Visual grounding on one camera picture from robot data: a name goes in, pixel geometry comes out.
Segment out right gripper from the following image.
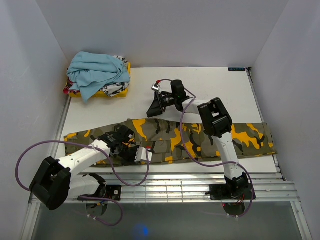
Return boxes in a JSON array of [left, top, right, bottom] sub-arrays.
[[147, 91, 177, 118]]

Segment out yellow camouflage trousers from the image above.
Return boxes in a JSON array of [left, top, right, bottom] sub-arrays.
[[63, 118, 277, 165]]

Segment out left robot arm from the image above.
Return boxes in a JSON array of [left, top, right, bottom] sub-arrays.
[[29, 125, 148, 211]]

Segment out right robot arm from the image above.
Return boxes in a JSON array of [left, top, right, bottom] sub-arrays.
[[146, 79, 256, 201]]

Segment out black white printed garment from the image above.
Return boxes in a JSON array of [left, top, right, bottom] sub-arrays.
[[100, 55, 131, 97]]

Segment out yellow tray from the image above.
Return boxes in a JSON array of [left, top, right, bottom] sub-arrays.
[[65, 62, 132, 99]]

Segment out light blue cloth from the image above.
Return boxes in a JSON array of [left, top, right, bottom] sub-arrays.
[[66, 50, 131, 103]]

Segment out pink patterned garment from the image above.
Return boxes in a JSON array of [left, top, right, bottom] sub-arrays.
[[63, 84, 73, 95]]

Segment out blue table label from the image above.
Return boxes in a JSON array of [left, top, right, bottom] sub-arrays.
[[227, 67, 246, 72]]

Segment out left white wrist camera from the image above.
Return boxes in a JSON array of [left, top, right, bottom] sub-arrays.
[[134, 146, 153, 163]]

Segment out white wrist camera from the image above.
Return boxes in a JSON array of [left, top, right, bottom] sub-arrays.
[[134, 146, 153, 163], [151, 80, 161, 93]]

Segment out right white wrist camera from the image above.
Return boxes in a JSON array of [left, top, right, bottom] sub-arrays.
[[151, 80, 161, 93]]

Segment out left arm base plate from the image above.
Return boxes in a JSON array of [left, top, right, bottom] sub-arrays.
[[101, 184, 122, 201]]

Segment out aluminium table edge rail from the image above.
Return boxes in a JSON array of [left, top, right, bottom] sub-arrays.
[[28, 171, 301, 204]]

